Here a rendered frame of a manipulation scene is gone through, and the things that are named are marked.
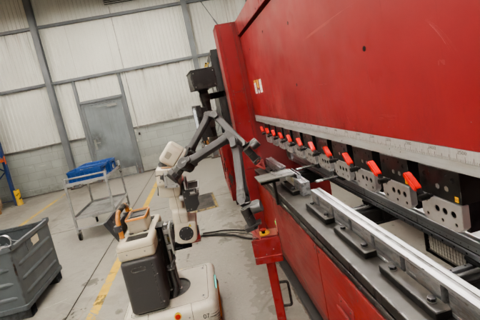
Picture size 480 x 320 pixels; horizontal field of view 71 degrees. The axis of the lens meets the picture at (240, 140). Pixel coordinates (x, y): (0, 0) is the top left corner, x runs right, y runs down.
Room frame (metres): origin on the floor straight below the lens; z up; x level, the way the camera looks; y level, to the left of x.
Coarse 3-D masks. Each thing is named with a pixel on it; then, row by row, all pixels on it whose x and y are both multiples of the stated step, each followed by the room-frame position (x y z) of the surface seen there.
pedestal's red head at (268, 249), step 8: (272, 232) 1.93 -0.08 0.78; (256, 240) 1.81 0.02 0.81; (264, 240) 1.80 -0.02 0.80; (272, 240) 1.80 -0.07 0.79; (256, 248) 1.81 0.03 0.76; (264, 248) 1.80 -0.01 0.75; (272, 248) 1.80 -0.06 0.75; (280, 248) 1.80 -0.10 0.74; (256, 256) 1.81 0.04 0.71; (264, 256) 1.81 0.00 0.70; (272, 256) 1.80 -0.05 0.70; (280, 256) 1.80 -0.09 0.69; (256, 264) 1.81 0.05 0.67
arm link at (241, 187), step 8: (232, 136) 2.10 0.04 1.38; (232, 144) 2.07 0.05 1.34; (232, 152) 2.07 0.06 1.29; (240, 152) 2.06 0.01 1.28; (240, 160) 2.02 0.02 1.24; (240, 168) 1.99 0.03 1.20; (240, 176) 1.96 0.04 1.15; (240, 184) 1.93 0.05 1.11; (240, 192) 1.90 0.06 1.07; (248, 192) 1.94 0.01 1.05; (248, 200) 1.89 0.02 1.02
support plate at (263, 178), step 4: (292, 172) 2.38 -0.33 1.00; (256, 176) 2.47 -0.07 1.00; (260, 176) 2.45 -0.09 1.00; (264, 176) 2.42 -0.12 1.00; (268, 176) 2.40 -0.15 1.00; (272, 176) 2.38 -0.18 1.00; (276, 176) 2.35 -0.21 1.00; (280, 176) 2.33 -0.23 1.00; (284, 176) 2.34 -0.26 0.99; (260, 180) 2.35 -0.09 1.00; (264, 180) 2.32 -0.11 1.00; (268, 180) 2.32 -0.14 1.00
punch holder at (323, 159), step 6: (318, 138) 1.69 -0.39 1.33; (318, 144) 1.71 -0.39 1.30; (324, 144) 1.62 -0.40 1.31; (330, 144) 1.59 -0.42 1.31; (318, 150) 1.72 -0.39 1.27; (330, 150) 1.59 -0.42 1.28; (318, 156) 1.73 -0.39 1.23; (324, 156) 1.64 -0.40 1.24; (324, 162) 1.65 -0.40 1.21; (324, 168) 1.67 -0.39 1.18; (330, 168) 1.59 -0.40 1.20
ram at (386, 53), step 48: (288, 0) 1.79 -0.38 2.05; (336, 0) 1.28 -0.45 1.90; (384, 0) 1.00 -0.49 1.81; (432, 0) 0.82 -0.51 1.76; (288, 48) 1.92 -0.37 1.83; (336, 48) 1.34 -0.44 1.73; (384, 48) 1.03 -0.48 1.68; (432, 48) 0.83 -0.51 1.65; (288, 96) 2.09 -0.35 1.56; (336, 96) 1.41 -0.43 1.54; (384, 96) 1.06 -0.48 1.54; (432, 96) 0.85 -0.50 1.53; (432, 144) 0.88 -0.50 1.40
